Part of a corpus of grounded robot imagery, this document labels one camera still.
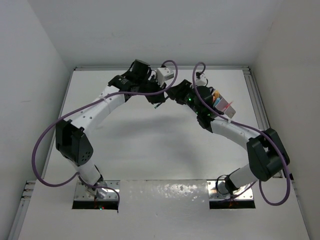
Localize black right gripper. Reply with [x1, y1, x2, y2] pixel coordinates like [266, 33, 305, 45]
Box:
[165, 79, 202, 115]

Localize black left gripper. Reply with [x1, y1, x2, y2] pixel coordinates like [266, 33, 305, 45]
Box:
[137, 74, 166, 105]

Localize green pen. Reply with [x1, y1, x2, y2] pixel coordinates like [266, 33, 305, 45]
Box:
[154, 102, 164, 109]

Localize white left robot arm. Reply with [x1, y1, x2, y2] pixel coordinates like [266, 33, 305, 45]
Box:
[55, 60, 174, 187]

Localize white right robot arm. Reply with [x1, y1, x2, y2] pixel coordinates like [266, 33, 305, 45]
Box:
[167, 80, 290, 195]

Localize white purple desk organizer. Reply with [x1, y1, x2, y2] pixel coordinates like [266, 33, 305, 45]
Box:
[212, 89, 236, 119]

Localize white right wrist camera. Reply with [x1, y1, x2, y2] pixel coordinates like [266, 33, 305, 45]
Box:
[195, 72, 209, 86]

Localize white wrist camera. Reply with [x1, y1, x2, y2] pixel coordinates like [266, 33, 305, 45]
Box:
[156, 67, 174, 87]
[195, 72, 209, 86]

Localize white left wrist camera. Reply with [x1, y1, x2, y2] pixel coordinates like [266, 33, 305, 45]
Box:
[156, 67, 174, 87]

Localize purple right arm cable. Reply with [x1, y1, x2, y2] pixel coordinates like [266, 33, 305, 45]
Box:
[193, 62, 292, 206]

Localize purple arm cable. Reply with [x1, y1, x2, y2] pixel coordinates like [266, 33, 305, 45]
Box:
[193, 62, 292, 206]
[31, 59, 179, 210]

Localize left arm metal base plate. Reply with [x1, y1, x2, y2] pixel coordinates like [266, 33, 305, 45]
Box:
[74, 180, 120, 201]

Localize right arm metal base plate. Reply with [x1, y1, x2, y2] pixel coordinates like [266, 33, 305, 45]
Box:
[206, 180, 254, 202]

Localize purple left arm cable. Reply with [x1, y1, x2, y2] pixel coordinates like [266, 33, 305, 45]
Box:
[31, 59, 179, 210]

